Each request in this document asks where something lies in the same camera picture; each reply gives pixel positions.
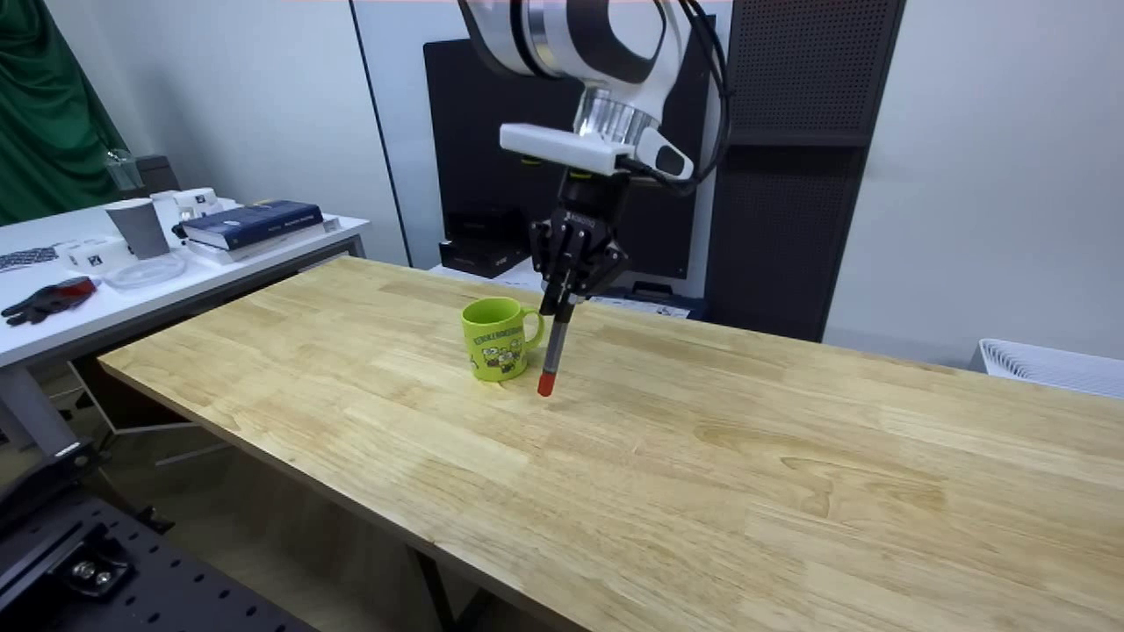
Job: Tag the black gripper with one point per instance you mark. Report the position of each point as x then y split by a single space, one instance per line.
584 204

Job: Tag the grey marker with red cap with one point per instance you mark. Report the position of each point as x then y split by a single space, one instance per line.
553 354

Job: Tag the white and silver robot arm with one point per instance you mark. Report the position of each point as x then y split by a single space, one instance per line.
584 46

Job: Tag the black desktop device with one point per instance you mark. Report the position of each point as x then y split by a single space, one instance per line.
483 254

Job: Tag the green printed mug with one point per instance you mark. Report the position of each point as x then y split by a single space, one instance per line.
496 343

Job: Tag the large black panel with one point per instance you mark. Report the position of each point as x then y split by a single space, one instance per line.
495 163

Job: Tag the dark brown tall cabinet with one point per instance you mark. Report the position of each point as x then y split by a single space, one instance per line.
809 176

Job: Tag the dark blue book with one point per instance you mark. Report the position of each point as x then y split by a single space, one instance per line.
252 224

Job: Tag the clear round plastic lid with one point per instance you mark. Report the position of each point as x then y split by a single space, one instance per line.
146 272

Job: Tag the small grey box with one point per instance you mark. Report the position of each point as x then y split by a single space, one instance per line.
141 231

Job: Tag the white side table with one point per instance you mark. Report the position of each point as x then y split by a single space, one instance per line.
129 308

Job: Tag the white plastic bin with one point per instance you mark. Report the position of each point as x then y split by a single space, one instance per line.
1054 367

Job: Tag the red and black glove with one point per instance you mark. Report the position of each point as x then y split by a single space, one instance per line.
51 299

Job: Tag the black perforated breadboard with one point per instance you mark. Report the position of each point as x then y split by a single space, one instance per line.
129 581

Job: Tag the green curtain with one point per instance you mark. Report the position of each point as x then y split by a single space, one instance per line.
46 106

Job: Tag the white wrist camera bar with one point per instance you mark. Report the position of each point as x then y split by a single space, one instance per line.
584 150

